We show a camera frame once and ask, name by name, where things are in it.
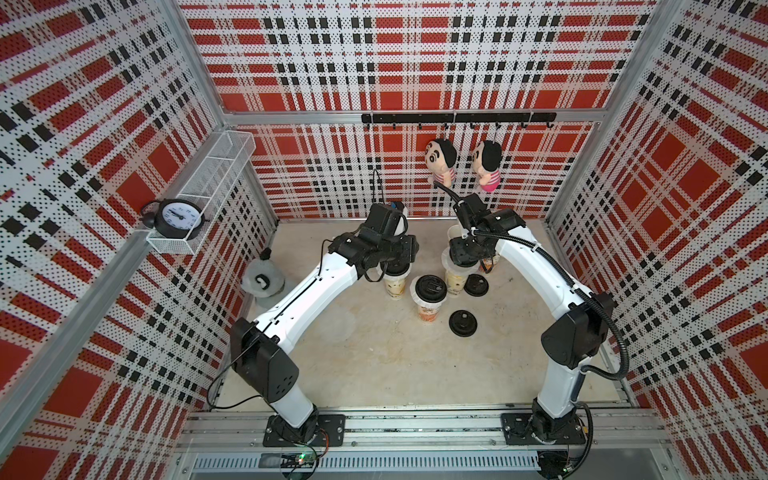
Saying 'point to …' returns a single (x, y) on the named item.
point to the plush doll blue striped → (440, 156)
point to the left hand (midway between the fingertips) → (414, 246)
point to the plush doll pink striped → (487, 159)
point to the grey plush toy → (263, 279)
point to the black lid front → (462, 323)
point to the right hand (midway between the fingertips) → (471, 252)
